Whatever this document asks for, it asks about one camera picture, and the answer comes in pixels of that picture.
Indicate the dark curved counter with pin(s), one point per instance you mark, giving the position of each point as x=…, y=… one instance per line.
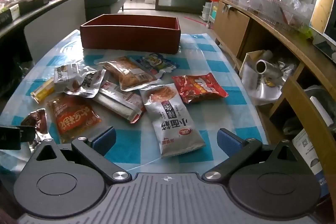
x=52, y=11

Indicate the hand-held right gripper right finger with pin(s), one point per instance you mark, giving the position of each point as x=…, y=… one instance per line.
x=229, y=142

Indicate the large white noodle snack packet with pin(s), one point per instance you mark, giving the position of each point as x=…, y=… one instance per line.
x=173, y=121

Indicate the white printed carton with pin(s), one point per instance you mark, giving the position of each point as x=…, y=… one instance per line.
x=307, y=153

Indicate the red rectangular box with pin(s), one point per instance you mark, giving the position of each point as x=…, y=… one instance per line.
x=131, y=35

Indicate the clear packet of brown snack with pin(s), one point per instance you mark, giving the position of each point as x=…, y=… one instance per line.
x=131, y=74

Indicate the wooden cabinet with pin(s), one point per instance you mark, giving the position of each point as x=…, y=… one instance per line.
x=231, y=27

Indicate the blue checkered tablecloth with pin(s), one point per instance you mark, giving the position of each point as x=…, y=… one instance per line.
x=131, y=140

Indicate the orange snack packet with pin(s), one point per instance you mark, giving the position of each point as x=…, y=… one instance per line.
x=73, y=119

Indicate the metal tube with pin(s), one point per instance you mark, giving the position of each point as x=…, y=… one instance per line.
x=265, y=66

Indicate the clear plastic tray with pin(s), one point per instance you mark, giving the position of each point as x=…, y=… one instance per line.
x=262, y=3

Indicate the red snack packet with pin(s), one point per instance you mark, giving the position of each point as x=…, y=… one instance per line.
x=199, y=87

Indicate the black cardboard box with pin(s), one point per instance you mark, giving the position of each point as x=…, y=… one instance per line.
x=34, y=3
x=9, y=17

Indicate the dark brown snack packet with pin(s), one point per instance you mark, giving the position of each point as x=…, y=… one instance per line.
x=38, y=119

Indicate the small white snack packet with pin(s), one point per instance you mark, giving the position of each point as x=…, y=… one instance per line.
x=63, y=77

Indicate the yellow stick snack packet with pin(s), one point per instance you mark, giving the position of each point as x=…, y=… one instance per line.
x=43, y=91

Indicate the silver packet with black print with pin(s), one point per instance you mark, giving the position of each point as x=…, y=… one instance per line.
x=89, y=82

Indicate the white drawer cart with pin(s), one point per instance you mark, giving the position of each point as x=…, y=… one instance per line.
x=210, y=13

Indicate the open cardboard box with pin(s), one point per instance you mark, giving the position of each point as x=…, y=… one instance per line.
x=252, y=77

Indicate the blue snack packet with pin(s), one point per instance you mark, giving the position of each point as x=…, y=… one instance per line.
x=157, y=62

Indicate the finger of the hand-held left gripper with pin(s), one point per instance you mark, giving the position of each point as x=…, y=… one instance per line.
x=27, y=133

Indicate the silver packet with red label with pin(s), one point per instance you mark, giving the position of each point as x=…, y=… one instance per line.
x=118, y=103

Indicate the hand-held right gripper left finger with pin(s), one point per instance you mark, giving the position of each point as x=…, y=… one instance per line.
x=104, y=138

